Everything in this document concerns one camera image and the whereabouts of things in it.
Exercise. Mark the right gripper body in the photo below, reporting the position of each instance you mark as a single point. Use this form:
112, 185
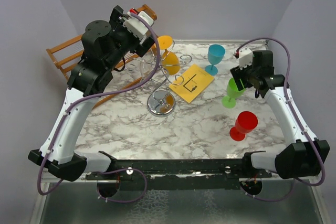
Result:
244, 77

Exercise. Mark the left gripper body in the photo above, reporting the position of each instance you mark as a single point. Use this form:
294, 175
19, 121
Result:
126, 41

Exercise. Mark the clear wine glass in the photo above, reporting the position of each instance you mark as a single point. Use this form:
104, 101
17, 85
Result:
145, 70

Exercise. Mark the green plastic wine glass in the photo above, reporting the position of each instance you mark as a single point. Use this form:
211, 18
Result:
232, 93

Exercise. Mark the orange plastic wine glass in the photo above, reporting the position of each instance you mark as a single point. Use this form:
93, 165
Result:
169, 59

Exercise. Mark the chrome wine glass rack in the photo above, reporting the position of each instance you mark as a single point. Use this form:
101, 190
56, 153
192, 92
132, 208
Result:
161, 102

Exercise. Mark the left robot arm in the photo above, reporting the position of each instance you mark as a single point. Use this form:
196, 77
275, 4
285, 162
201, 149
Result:
105, 44

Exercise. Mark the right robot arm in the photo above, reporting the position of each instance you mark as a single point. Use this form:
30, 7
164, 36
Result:
304, 152

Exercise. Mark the blue plastic wine glass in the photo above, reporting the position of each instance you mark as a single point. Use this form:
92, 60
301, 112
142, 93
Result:
215, 55

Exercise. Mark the red plastic wine glass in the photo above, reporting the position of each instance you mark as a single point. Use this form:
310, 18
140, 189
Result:
245, 123

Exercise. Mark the wooden shelf rack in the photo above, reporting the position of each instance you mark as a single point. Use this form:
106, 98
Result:
67, 63

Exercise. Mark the yellow paper booklet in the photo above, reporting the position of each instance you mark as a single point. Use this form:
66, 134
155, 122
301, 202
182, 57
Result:
192, 82

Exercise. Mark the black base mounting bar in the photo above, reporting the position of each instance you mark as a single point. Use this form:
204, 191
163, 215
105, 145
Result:
178, 174

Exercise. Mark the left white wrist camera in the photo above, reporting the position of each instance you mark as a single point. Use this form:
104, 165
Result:
136, 27

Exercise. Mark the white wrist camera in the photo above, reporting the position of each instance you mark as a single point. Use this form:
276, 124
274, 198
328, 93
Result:
136, 27
245, 57

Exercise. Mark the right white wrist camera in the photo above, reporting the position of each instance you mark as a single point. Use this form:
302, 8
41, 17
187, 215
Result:
245, 57

